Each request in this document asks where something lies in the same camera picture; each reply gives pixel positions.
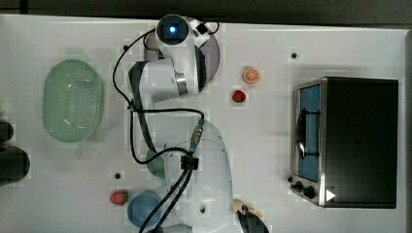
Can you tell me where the small red strawberry toy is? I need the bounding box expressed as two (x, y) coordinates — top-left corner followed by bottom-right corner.
(232, 90), (246, 103)

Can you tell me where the blue bowl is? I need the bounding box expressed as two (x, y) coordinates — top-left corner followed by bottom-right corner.
(127, 190), (160, 227)

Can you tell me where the green perforated colander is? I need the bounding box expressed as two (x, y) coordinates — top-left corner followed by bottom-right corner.
(42, 59), (102, 143)

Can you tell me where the peeled banana toy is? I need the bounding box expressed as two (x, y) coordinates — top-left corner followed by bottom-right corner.
(232, 199), (264, 224)

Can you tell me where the large red strawberry toy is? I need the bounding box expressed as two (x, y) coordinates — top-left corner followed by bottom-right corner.
(110, 190), (128, 206)

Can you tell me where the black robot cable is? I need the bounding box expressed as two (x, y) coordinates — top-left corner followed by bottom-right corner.
(112, 21), (221, 233)

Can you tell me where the grey round plate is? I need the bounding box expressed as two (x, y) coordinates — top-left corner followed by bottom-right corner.
(144, 33), (221, 84)

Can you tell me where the orange slice toy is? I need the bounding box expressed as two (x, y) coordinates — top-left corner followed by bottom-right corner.
(243, 67), (260, 84)

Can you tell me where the black toaster oven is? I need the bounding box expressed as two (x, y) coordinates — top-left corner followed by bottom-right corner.
(288, 77), (398, 209)

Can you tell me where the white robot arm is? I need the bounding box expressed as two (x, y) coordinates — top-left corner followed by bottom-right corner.
(128, 15), (269, 233)

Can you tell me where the large black cylinder cup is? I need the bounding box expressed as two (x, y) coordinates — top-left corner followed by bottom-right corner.
(0, 147), (30, 186)

